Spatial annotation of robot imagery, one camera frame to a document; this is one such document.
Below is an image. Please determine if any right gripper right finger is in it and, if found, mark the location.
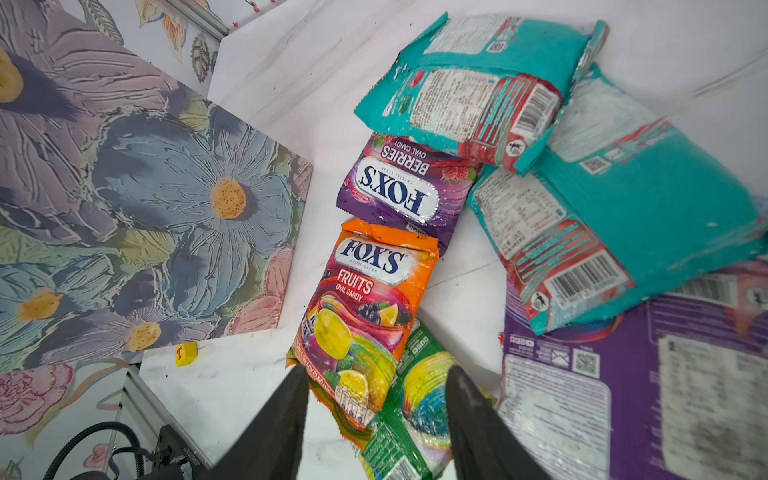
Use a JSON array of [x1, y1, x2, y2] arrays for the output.
[[445, 365, 549, 480]]

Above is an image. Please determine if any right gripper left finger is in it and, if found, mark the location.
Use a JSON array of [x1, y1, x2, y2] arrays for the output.
[[208, 365, 309, 480]]

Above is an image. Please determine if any orange Fox's fruits candy bag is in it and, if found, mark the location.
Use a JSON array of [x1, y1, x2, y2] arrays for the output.
[[290, 219, 440, 430]]

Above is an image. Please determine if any purple snack packet back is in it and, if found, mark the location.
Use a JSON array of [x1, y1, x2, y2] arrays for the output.
[[497, 257, 767, 479]]

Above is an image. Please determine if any floral paper gift bag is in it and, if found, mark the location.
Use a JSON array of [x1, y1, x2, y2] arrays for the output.
[[1, 1, 312, 373]]

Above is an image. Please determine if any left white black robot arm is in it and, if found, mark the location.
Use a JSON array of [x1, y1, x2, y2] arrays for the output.
[[44, 421, 211, 479]]

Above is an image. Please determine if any green Fox's candy bag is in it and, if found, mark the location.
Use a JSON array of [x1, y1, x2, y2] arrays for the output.
[[311, 319, 499, 480]]

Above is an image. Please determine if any purple Fox's berries candy bag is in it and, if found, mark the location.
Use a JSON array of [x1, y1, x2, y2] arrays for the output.
[[336, 133, 481, 255]]

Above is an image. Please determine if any small yellow cube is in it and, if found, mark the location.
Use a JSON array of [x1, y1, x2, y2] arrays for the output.
[[174, 342, 199, 367]]

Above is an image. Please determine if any lower teal snack packet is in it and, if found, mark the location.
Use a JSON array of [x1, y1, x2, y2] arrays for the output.
[[468, 67, 767, 335]]

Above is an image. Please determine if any teal snack packet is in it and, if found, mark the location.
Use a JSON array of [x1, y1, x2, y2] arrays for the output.
[[355, 13, 610, 175], [468, 67, 767, 335]]

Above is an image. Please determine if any upper teal snack packet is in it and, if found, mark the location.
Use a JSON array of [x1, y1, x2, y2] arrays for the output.
[[355, 13, 610, 175]]

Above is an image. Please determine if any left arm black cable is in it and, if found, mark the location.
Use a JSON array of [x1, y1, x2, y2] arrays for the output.
[[41, 421, 157, 480]]

